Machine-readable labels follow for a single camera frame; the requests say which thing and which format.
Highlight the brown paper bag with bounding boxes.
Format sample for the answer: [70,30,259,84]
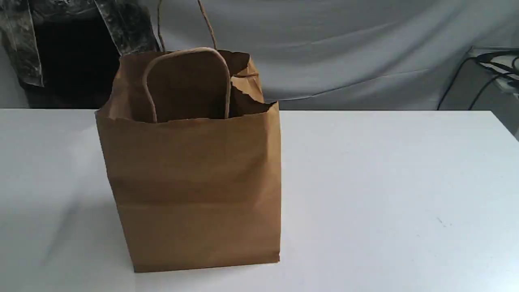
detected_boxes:
[96,1,282,273]

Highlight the grey side table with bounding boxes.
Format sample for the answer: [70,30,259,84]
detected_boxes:
[436,47,519,138]

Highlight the black cables at right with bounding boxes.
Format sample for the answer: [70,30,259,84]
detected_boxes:
[437,51,519,111]

